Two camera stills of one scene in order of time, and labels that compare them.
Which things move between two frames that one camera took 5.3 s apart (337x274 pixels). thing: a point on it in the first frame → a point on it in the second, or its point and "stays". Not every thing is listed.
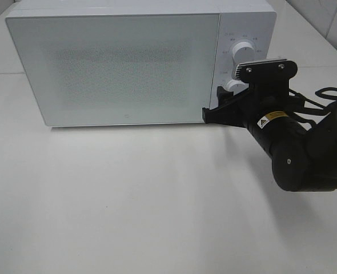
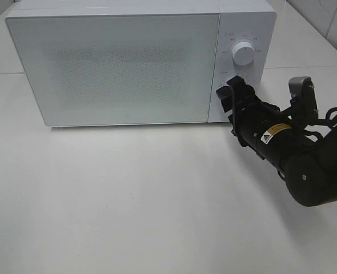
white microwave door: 99,69 stays
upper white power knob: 243,52 stays
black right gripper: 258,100 → 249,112
